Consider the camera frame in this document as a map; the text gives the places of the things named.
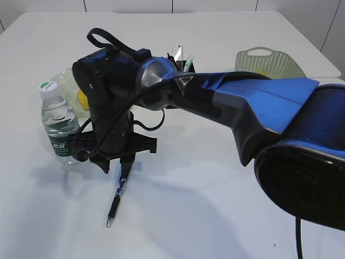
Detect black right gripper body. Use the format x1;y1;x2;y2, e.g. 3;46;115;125
71;131;157;162

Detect yellow pear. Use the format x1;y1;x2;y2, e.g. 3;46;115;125
77;89;89;111

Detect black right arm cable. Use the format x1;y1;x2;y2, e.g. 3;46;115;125
71;26;304;259

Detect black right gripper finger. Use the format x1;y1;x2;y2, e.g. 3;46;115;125
93;158;110;174
120;154;135;178

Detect green utility knife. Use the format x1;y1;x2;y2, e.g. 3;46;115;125
183;54;194;72

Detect clear plastic ruler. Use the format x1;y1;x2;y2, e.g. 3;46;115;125
172;44;183;62

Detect black square pen holder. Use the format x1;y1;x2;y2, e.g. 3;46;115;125
175;60;195;73

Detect green woven plastic basket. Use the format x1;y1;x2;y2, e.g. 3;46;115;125
234;47;307;79

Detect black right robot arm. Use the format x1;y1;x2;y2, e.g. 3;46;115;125
72;47;344;230

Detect black gel pen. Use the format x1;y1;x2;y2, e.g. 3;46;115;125
167;53;175;62
106;175;129;228

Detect clear water bottle green label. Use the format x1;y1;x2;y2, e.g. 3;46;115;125
39;81;79;165

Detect green wavy glass plate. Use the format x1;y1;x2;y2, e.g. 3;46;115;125
51;67;90;118

